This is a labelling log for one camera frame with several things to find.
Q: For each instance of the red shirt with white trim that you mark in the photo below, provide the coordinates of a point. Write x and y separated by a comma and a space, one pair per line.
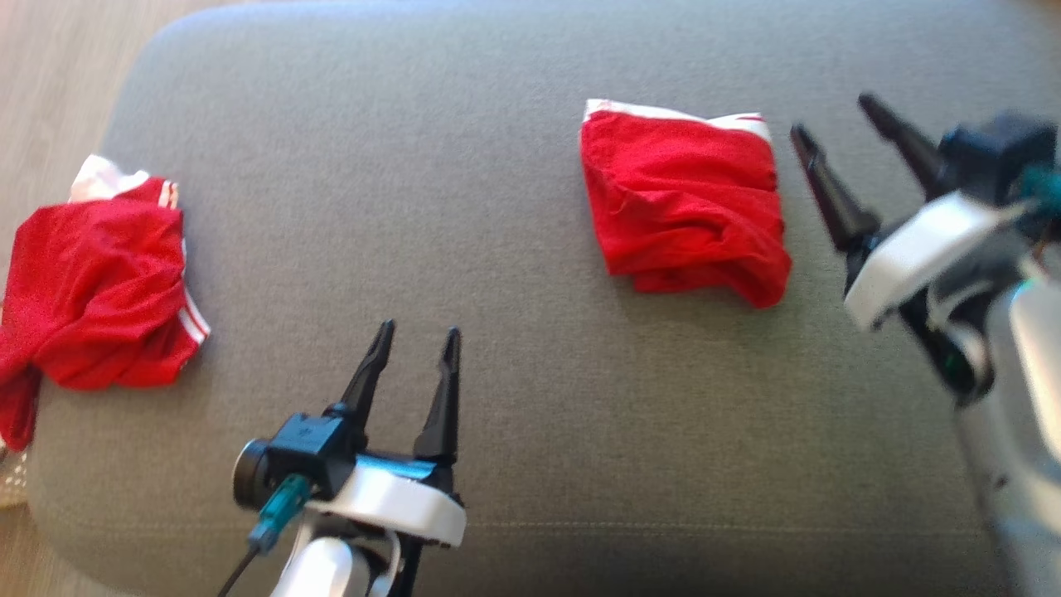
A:
91, 282
688, 199

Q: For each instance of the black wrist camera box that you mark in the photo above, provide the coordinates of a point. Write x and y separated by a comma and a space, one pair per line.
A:
307, 444
995, 153

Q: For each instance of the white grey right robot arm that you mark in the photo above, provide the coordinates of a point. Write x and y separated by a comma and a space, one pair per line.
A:
1019, 464

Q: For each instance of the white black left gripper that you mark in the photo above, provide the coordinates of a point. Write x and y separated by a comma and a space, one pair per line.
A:
398, 497

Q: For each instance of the large grey sofa seat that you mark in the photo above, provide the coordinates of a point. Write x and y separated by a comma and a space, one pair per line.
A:
497, 207

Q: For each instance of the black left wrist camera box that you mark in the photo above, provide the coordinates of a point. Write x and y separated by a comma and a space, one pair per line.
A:
307, 444

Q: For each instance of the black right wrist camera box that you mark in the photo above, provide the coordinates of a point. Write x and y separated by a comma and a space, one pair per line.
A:
995, 153

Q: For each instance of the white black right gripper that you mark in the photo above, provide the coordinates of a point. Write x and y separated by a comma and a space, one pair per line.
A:
920, 249

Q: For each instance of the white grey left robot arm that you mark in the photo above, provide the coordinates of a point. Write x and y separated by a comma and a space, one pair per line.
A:
319, 572

